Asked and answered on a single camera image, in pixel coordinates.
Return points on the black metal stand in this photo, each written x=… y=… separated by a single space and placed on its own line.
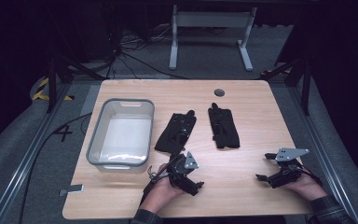
x=298 y=73
x=59 y=71

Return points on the small grey metal plate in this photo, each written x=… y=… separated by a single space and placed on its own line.
x=72 y=189

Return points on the white basin with grey rim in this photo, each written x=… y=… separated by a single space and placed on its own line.
x=126 y=137

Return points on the black wrist brace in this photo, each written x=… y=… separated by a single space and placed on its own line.
x=174 y=130
x=224 y=127

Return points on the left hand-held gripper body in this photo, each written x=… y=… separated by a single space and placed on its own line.
x=180 y=166

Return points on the person's left hand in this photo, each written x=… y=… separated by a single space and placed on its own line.
x=161 y=194

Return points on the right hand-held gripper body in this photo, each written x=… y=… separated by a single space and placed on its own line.
x=287 y=175

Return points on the yellow and black floor tape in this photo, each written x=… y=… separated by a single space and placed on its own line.
x=42 y=90

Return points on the grey round table grommet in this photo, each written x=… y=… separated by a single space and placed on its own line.
x=219 y=92

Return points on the person's right hand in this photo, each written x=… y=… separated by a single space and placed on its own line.
x=307 y=186

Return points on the white metal desk frame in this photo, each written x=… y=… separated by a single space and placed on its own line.
x=211 y=20

